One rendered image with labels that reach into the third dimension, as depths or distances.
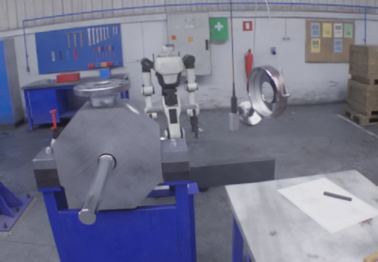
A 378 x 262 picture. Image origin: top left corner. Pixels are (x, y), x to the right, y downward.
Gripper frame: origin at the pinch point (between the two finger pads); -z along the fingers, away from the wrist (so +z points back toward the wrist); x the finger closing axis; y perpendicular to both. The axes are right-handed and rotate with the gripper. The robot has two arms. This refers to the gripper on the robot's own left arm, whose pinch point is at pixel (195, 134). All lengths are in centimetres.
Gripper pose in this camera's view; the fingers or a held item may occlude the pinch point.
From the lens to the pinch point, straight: 345.5
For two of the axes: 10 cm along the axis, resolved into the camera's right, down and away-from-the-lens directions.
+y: 9.8, -1.0, 1.9
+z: -0.9, -9.9, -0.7
